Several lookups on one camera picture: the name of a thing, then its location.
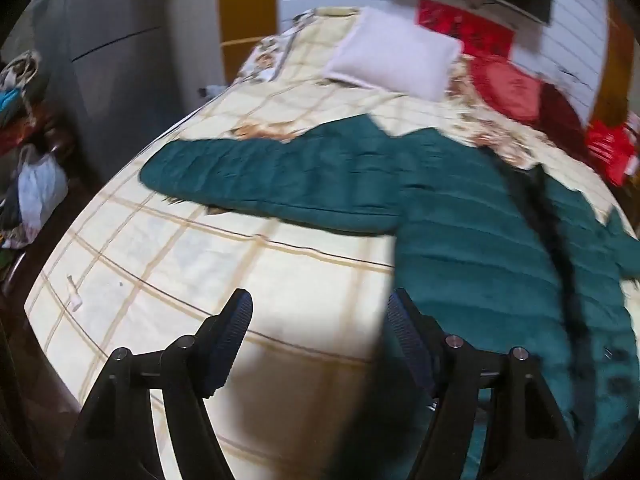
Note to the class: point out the dark red velvet pillow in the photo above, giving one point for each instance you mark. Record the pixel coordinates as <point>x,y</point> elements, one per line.
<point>562,115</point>

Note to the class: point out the grey refrigerator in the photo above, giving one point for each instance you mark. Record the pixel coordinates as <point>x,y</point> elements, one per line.
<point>115,60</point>

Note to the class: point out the small white paper scrap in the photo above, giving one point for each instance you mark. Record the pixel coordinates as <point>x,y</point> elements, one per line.
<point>73,294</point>

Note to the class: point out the white pillow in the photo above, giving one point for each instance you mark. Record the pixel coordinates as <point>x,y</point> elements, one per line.
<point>395,55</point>

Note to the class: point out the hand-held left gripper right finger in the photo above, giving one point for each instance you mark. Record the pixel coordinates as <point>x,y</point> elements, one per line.
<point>407,342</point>

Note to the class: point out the red heart-shaped pillow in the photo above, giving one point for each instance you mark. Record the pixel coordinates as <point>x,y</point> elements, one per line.
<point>510,87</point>

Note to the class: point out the yellow wooden door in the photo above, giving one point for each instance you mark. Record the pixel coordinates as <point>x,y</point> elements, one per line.
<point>246,5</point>

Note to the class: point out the bed with floral checked sheet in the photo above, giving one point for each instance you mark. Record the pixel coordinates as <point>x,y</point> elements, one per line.
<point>175,260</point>

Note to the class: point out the green puffer jacket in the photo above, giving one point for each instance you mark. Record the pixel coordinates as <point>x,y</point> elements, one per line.
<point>450,220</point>

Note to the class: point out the pile of colourful clothes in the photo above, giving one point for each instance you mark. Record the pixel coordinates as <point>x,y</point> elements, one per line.
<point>17,95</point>

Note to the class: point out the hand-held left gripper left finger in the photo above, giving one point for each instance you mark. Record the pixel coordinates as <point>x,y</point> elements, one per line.
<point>231,342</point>

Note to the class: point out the red shopping bag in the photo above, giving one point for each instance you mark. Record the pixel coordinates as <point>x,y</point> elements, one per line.
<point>607,147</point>

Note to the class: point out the white plastic bag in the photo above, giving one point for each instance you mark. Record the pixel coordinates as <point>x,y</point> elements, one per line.
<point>40,185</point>

